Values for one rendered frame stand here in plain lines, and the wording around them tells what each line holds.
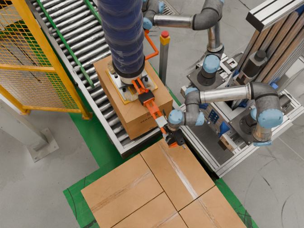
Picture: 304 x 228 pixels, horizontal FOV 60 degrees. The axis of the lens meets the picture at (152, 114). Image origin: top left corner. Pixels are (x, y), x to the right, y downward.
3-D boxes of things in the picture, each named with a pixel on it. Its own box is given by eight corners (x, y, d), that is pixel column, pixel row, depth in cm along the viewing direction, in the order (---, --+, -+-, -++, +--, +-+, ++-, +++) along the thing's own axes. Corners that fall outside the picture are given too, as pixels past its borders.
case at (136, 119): (102, 87, 248) (92, 63, 212) (139, 69, 256) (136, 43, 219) (130, 140, 227) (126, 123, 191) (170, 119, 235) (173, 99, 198)
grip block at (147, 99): (137, 97, 188) (137, 93, 183) (149, 92, 190) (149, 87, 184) (143, 106, 185) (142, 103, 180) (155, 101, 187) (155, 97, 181)
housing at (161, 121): (154, 121, 180) (154, 119, 176) (163, 117, 182) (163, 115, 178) (159, 130, 178) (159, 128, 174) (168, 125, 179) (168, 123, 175)
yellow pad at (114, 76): (105, 71, 209) (104, 68, 204) (116, 66, 210) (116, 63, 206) (124, 105, 197) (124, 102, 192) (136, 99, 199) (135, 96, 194)
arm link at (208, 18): (214, 37, 159) (143, 32, 178) (219, 24, 163) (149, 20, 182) (213, 22, 149) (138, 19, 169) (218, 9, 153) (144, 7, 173)
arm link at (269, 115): (267, 127, 180) (280, 91, 132) (271, 148, 174) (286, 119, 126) (249, 128, 183) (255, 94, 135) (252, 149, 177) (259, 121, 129)
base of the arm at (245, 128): (249, 111, 198) (254, 106, 189) (264, 127, 193) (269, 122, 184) (235, 122, 194) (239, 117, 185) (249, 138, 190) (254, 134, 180)
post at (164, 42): (157, 89, 323) (159, 35, 231) (162, 87, 324) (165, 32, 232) (160, 93, 321) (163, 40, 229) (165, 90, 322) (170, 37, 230)
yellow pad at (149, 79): (126, 61, 212) (126, 58, 208) (137, 56, 214) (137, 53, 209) (146, 94, 200) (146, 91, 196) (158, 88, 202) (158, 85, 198)
